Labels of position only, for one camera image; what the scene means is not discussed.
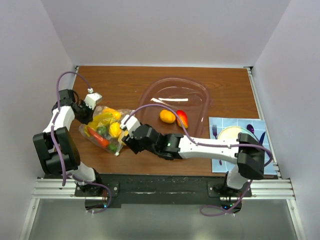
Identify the clear zip top bag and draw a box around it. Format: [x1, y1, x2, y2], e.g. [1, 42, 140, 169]
[78, 105, 132, 156]

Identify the red fake mango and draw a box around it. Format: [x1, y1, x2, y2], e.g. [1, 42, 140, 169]
[176, 110, 189, 129]

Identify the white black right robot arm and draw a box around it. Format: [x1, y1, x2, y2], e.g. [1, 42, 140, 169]
[120, 122, 265, 197]

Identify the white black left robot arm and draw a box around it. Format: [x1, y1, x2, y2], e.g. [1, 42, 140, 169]
[32, 88, 104, 196]

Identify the yellow fake banana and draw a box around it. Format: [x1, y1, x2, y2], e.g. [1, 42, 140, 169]
[88, 112, 116, 130]

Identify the clear pink plastic bowl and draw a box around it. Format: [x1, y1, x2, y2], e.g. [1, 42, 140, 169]
[135, 77, 213, 138]

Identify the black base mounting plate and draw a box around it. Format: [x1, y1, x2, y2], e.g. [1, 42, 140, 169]
[74, 172, 253, 210]

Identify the purple plastic fork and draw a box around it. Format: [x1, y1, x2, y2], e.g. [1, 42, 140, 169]
[212, 124, 222, 166]

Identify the blue tiled placemat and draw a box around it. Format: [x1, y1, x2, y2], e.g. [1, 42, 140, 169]
[208, 116, 279, 175]

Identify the pale yellow plate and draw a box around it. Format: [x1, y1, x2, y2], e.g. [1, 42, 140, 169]
[217, 126, 242, 140]

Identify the purple plastic spoon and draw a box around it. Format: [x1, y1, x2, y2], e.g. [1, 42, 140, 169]
[246, 124, 259, 140]

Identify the blue plastic knife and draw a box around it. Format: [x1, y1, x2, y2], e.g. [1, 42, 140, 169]
[259, 132, 266, 145]

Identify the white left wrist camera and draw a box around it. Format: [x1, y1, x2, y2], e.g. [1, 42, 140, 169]
[84, 88, 103, 110]

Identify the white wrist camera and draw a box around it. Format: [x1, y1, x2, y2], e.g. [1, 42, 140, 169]
[120, 114, 141, 134]
[84, 88, 103, 110]

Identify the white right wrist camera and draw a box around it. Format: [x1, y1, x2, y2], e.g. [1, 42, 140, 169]
[120, 114, 141, 134]

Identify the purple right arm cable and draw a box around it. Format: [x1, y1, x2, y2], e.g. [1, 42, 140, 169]
[122, 103, 273, 217]

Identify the aluminium frame rail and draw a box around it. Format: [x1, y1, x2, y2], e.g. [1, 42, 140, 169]
[32, 178, 296, 200]

